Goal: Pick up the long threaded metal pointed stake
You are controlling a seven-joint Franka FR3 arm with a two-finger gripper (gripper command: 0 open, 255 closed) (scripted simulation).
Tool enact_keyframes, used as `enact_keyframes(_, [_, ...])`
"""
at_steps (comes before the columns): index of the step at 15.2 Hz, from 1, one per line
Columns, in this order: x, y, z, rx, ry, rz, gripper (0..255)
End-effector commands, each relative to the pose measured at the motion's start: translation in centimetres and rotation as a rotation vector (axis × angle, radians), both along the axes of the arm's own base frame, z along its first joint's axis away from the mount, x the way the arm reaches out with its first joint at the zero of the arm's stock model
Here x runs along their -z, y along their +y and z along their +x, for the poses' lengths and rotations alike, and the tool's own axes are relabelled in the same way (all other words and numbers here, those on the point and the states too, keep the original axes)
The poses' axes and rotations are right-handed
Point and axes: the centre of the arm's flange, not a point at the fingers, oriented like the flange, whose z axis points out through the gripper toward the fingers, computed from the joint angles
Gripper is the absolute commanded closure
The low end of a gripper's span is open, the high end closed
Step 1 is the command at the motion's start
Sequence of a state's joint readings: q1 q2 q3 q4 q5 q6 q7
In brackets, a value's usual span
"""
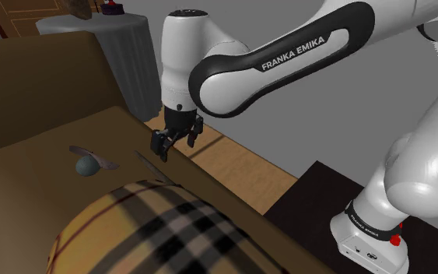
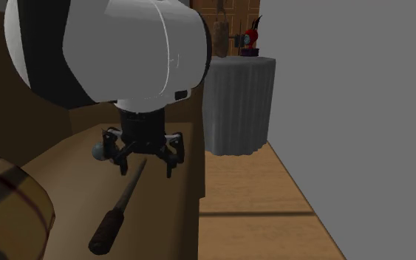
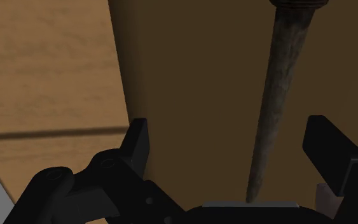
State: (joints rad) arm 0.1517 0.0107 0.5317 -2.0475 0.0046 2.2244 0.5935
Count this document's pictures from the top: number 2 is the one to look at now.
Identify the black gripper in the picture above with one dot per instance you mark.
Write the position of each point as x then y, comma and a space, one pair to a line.
142, 126

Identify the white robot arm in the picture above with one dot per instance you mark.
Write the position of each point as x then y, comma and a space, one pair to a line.
121, 46

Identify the small grey-blue ball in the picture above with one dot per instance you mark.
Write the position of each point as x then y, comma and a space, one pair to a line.
97, 152

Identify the round table with grey cloth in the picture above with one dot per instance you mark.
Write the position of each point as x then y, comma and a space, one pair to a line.
238, 104

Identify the brown plaid cushion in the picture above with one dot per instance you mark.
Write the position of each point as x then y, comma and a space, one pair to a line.
6, 209

